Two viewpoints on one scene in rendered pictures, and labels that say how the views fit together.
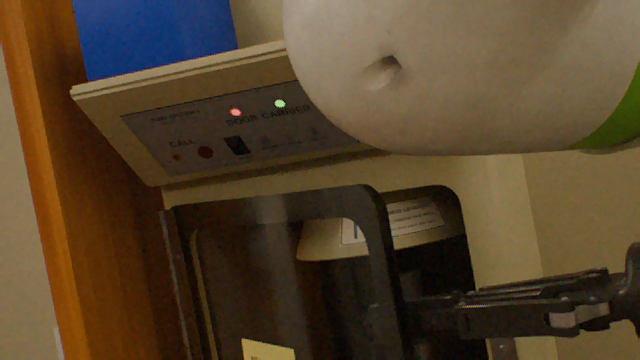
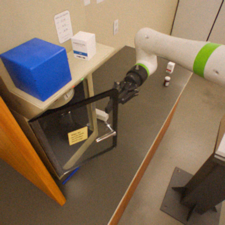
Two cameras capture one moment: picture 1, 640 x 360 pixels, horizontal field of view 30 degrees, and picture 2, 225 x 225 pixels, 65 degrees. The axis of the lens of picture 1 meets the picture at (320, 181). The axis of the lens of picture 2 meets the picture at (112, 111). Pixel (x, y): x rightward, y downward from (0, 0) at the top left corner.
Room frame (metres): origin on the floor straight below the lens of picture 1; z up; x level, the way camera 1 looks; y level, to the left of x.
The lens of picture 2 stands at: (0.85, 0.45, 1.79)
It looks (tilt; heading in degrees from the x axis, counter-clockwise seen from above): 48 degrees down; 277
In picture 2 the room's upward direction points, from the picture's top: straight up
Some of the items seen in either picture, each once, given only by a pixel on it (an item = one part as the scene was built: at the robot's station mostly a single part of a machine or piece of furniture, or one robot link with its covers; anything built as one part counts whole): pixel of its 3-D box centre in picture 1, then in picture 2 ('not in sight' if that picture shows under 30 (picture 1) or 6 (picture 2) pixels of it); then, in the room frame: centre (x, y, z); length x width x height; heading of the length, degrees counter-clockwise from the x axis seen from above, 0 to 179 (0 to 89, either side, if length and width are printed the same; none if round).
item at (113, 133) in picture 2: not in sight; (104, 133); (0.93, 0.03, 1.20); 0.10 x 0.05 x 0.03; 38
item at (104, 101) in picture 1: (271, 108); (72, 80); (1.02, 0.03, 1.46); 0.32 x 0.11 x 0.10; 65
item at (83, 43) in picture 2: not in sight; (84, 45); (0.99, -0.03, 1.54); 0.05 x 0.05 x 0.06; 73
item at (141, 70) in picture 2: not in sight; (136, 75); (0.82, -0.27, 1.28); 0.09 x 0.06 x 0.12; 155
